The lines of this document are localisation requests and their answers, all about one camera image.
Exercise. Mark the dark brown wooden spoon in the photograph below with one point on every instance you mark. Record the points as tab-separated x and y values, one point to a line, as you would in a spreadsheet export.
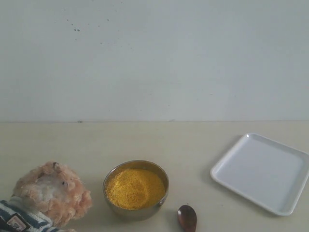
187	218

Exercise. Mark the beige teddy bear striped sweater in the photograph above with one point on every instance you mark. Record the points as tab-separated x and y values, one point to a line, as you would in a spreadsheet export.
45	199

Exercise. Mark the yellow millet grains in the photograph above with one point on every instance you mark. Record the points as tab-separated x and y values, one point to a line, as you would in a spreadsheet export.
135	189

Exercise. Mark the stainless steel bowl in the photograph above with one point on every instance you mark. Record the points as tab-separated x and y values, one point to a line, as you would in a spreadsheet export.
144	213

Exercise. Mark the white rectangular plastic tray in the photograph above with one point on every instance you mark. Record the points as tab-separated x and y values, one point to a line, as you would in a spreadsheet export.
267	173

